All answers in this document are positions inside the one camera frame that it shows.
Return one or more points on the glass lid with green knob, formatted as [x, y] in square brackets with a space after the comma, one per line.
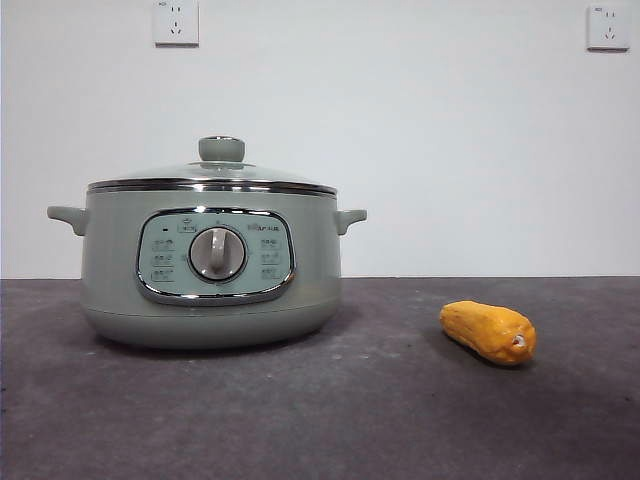
[220, 149]

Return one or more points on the yellow corn cob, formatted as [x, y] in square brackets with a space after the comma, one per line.
[482, 330]

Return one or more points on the sage green electric pot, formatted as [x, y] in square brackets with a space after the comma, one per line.
[115, 260]

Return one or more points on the white wall socket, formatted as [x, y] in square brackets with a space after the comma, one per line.
[176, 22]
[608, 27]

